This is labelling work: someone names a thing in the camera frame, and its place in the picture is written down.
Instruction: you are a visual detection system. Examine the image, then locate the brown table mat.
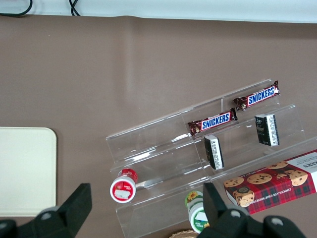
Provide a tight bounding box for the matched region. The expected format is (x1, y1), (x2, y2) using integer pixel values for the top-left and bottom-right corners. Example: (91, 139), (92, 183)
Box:
(0, 14), (317, 238)

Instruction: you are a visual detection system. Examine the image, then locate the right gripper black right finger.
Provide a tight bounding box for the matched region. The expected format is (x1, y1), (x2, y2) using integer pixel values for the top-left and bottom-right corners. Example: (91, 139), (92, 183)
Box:
(198, 182), (308, 238)

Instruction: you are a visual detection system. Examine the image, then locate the wicker basket holding foil trays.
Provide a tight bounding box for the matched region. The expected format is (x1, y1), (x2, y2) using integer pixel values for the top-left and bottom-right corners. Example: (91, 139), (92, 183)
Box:
(169, 229), (199, 238)

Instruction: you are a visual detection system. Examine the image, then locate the Snickers chocolate bar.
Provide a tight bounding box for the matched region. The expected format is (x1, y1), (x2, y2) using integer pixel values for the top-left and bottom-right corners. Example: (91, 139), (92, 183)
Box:
(187, 108), (238, 136)
(233, 80), (281, 112)

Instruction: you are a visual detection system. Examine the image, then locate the red tartan cookie box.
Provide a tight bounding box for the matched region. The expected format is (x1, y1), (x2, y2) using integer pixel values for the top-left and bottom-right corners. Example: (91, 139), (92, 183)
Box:
(223, 149), (317, 215)

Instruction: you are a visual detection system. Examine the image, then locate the red lidded yogurt cup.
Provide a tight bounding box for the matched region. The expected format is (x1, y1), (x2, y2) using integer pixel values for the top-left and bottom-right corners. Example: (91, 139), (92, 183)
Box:
(109, 168), (139, 204)

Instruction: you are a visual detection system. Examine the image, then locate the black cable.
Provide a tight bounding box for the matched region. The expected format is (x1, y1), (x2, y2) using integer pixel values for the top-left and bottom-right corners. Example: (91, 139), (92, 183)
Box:
(68, 0), (81, 16)
(0, 0), (33, 17)

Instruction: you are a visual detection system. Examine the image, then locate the cream plastic serving tray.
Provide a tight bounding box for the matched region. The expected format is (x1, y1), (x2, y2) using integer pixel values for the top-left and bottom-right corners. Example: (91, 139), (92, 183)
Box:
(0, 126), (57, 217)

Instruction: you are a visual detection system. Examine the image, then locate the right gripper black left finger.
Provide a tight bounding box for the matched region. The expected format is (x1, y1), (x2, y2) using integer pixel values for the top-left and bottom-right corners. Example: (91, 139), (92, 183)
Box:
(0, 183), (93, 238)

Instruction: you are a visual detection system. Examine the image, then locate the small black white box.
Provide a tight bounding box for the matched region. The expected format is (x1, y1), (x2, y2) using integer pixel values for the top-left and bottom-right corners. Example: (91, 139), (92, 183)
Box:
(203, 135), (225, 171)
(254, 113), (280, 147)

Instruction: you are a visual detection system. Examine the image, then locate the green lidded yogurt cup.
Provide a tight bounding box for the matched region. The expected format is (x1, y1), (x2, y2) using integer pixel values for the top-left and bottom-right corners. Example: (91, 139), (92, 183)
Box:
(185, 190), (211, 234)

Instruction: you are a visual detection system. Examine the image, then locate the clear acrylic stepped display stand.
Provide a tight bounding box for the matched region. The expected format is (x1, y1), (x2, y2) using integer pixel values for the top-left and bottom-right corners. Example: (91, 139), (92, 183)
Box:
(106, 78), (317, 238)

